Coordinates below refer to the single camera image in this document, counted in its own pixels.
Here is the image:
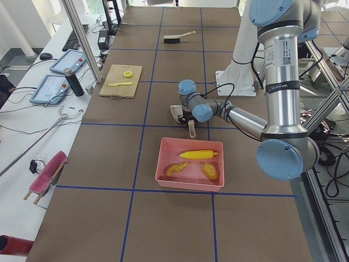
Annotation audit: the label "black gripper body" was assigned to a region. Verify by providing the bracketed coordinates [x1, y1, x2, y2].
[177, 109, 197, 125]

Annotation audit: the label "beige plastic dustpan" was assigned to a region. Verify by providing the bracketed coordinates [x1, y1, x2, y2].
[170, 105, 196, 139]

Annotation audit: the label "yellow toy corn cob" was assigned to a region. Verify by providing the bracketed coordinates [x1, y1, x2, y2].
[179, 150, 219, 159]

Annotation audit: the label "tan toy ginger root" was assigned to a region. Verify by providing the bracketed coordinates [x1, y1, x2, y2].
[165, 162, 189, 177]

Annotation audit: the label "brown toy potato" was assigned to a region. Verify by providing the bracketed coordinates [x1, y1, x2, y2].
[202, 163, 219, 180]

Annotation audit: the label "beige hand brush black bristles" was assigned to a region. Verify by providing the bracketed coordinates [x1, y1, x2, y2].
[163, 31, 196, 44]

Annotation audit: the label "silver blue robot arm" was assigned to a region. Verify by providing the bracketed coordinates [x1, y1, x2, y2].
[178, 1, 322, 180]

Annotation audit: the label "pink plastic bin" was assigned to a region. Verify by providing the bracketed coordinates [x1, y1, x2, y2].
[155, 138, 225, 192]

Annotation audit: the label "yellow plastic knife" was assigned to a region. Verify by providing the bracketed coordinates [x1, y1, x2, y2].
[107, 82, 133, 87]

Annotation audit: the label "yellow toy lemon slices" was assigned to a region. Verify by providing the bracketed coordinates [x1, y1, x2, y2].
[123, 70, 134, 78]

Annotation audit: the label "bamboo cutting board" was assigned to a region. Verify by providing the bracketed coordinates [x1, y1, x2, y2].
[99, 64, 143, 98]

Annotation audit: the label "black power adapter box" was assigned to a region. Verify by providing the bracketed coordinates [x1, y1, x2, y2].
[98, 30, 110, 50]

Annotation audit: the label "black water bottle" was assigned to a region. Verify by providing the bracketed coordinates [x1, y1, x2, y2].
[63, 68, 84, 97]

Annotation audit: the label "metal rod with white hook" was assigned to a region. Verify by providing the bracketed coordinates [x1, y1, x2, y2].
[1, 105, 84, 176]

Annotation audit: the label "blue teach pendant tablet far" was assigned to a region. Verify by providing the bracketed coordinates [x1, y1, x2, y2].
[49, 49, 86, 74]

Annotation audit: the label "blue teach pendant tablet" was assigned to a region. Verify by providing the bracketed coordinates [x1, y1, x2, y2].
[29, 74, 70, 105]
[49, 49, 86, 74]

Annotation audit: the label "black keyboard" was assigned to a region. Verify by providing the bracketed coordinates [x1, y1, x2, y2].
[62, 31, 80, 52]

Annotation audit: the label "blue teach pendant tablet near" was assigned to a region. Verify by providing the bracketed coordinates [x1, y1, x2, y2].
[29, 74, 70, 105]

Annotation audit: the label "pink cloth on wooden rack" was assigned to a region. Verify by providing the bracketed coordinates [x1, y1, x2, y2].
[23, 151, 68, 205]

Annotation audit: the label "black computer mouse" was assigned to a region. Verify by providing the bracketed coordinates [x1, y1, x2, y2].
[39, 52, 53, 61]

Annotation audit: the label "red cylinder object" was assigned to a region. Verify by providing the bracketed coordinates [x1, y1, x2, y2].
[1, 235, 34, 257]

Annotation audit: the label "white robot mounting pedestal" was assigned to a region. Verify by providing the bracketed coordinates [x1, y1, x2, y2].
[215, 1, 257, 97]

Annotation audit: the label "aluminium frame post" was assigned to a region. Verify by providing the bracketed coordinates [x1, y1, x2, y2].
[62, 0, 102, 84]

